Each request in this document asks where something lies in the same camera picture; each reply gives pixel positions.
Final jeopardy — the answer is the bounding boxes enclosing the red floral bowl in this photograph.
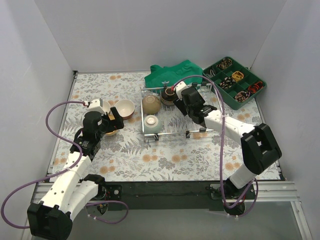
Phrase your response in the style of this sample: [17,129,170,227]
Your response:
[114,99,135,120]

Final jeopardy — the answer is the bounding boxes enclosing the pale beige white bowl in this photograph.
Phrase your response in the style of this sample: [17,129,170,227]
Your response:
[102,100,111,114]

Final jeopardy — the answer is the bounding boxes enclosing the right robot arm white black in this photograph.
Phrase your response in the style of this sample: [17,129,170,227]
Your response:
[174,86,282,199]

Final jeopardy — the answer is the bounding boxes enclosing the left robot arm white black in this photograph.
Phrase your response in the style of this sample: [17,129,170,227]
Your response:
[27,107,124,240]

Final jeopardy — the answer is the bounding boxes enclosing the dark brown patterned bowl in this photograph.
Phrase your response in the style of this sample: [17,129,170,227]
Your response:
[160,87,177,107]

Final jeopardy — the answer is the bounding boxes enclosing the mint green dotted bowl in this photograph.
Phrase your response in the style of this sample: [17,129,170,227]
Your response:
[143,115,163,134]

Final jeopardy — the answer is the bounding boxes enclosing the green cloth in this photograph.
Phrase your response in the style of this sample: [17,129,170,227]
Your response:
[144,60,203,88]

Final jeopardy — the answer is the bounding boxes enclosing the green divided organizer tray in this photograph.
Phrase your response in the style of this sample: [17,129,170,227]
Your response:
[202,56,267,110]

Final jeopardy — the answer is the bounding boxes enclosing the floral patterned table mat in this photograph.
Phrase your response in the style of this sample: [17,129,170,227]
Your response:
[48,71,282,182]

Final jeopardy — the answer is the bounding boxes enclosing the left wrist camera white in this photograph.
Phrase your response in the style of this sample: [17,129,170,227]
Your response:
[85,97,108,115]

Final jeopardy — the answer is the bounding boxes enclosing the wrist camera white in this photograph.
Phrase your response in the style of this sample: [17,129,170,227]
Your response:
[171,81,188,100]
[85,97,108,115]

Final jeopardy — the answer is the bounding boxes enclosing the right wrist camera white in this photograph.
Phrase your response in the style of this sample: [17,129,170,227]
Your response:
[171,81,188,100]

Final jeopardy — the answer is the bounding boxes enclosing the metal wire dish rack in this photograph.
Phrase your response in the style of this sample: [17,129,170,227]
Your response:
[142,83,220,142]

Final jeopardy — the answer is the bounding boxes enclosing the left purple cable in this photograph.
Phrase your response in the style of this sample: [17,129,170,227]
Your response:
[1,100,129,230]

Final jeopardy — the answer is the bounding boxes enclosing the purple cable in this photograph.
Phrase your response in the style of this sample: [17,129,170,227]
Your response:
[1,100,129,230]
[171,75,260,218]

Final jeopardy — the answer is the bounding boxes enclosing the black floral hair tie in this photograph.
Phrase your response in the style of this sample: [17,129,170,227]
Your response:
[218,77,236,91]

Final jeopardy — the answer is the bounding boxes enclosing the black gold hair tie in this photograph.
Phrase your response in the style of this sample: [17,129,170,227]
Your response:
[216,58,233,70]

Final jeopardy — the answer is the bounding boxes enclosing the yellow hair tie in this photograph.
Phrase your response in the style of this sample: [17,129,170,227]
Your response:
[231,71,245,82]

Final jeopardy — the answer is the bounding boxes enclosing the orange black hair tie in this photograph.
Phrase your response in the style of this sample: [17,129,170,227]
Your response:
[247,81,264,95]

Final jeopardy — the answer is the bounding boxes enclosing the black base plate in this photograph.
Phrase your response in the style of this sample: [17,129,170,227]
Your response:
[103,181,224,211]

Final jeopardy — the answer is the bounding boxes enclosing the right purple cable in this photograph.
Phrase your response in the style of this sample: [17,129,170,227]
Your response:
[171,75,260,218]

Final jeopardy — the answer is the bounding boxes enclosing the aluminium front rail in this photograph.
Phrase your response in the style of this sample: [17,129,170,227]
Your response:
[31,181,301,203]

